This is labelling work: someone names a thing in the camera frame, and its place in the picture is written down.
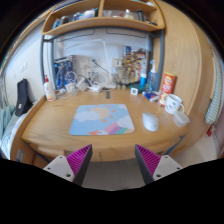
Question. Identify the white power adapter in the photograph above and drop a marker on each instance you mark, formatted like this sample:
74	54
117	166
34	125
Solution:
82	84

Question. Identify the striped hanging towel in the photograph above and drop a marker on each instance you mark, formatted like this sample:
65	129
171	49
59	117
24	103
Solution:
214	103

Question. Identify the small white desk clock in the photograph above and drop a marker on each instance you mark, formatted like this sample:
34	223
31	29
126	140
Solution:
134	91

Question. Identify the white bottle with red cap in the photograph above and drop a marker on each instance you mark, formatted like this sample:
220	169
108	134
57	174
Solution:
49	91

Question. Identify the pastel sun cloud mouse pad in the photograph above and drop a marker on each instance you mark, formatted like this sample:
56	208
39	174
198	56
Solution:
101	120

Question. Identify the teal round tin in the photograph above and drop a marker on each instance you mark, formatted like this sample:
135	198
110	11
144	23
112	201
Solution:
142	88

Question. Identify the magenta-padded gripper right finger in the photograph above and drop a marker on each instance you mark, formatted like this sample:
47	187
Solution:
166	165

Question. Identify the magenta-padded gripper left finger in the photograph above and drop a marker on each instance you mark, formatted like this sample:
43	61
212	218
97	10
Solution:
60	166

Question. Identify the wooden wall shelf unit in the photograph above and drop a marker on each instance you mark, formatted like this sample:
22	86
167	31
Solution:
100	22

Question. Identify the blue tissue pack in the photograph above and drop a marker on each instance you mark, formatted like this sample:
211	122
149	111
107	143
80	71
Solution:
151	96

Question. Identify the white desk lamp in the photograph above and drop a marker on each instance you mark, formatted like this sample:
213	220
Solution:
108	85

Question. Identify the blue model kit box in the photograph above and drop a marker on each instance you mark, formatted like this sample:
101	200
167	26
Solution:
63	71

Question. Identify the white and grey computer mouse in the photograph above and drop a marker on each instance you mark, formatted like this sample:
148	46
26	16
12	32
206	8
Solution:
150	122

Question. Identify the black bag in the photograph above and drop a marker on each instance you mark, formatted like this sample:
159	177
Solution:
22	98

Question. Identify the beige robot model figure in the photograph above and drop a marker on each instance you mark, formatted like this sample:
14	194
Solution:
122	73

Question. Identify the white printed mug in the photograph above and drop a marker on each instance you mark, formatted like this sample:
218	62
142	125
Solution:
172	104

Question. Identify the translucent plastic container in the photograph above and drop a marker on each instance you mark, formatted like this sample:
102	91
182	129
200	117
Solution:
181	119

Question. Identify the white power strip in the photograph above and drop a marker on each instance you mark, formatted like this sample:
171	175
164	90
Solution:
95	88

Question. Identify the blue spray bottle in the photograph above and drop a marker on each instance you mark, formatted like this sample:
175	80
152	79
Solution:
153	78

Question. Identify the red chip can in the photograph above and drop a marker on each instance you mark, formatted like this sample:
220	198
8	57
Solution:
167	86

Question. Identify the white tube with blue cap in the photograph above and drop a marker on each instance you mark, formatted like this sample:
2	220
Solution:
143	76

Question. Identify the bed with plaid bedding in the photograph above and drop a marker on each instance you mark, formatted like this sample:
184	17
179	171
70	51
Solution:
8	130

